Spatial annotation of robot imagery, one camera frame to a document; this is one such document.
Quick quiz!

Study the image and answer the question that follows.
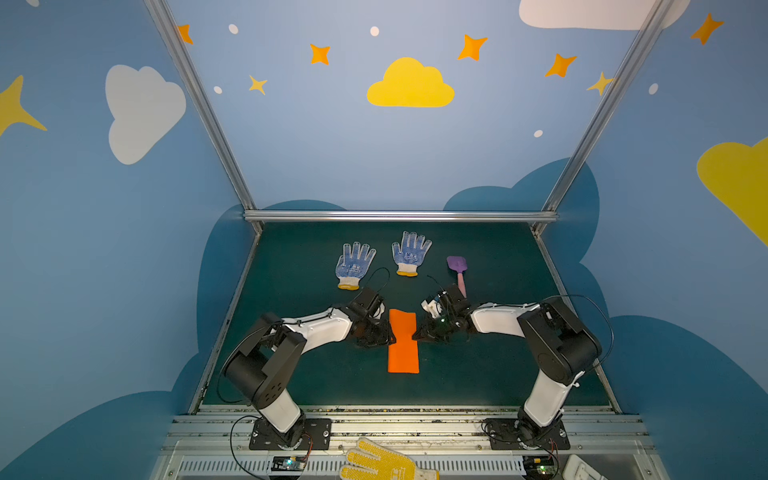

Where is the orange square paper sheet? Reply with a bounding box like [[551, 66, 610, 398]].
[[388, 309, 420, 374]]

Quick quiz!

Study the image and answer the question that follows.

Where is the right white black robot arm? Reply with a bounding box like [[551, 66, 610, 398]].
[[413, 285, 602, 450]]

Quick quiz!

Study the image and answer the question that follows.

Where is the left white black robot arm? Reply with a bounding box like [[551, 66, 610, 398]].
[[219, 287, 395, 450]]

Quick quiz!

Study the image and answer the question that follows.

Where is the purple pink spatula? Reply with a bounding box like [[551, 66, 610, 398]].
[[446, 256, 468, 297]]

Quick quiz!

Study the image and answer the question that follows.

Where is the left blue dotted work glove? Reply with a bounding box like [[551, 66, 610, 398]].
[[335, 242, 377, 291]]

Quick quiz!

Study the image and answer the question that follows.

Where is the blue dotted work glove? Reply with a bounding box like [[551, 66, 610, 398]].
[[335, 242, 377, 291], [392, 231, 432, 277]]

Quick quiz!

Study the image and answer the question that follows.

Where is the right blue dotted work glove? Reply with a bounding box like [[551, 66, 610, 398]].
[[392, 231, 432, 277]]

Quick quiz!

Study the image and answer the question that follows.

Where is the yellow dotted work glove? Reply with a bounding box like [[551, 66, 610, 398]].
[[339, 437, 441, 480]]

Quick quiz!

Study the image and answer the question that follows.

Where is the left green circuit board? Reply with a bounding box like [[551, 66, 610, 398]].
[[270, 456, 307, 473]]

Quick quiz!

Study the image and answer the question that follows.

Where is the green circuit board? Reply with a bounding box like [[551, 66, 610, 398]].
[[523, 456, 558, 480], [270, 456, 307, 473]]

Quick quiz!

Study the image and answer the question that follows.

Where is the right green circuit board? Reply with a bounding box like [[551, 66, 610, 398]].
[[523, 456, 558, 480]]

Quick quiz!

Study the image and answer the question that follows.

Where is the white plastic object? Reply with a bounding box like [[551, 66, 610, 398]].
[[561, 455, 606, 480]]

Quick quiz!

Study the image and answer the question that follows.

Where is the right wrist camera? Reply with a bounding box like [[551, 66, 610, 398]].
[[421, 298, 443, 319]]

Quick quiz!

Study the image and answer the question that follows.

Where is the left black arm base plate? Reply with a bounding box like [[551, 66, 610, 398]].
[[248, 417, 332, 451]]

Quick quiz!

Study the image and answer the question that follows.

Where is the aluminium rear frame bar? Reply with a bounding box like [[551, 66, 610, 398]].
[[244, 210, 558, 224]]

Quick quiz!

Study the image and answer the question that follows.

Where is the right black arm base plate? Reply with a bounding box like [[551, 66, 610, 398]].
[[481, 418, 571, 450]]

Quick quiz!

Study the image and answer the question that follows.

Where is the right aluminium frame post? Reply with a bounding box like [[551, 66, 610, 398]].
[[532, 0, 675, 239]]

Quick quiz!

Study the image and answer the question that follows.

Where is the aluminium frame post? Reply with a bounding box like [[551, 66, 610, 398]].
[[144, 0, 256, 213], [532, 0, 675, 239]]

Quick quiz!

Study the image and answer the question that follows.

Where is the left aluminium frame post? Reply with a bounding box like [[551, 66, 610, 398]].
[[144, 0, 256, 213]]

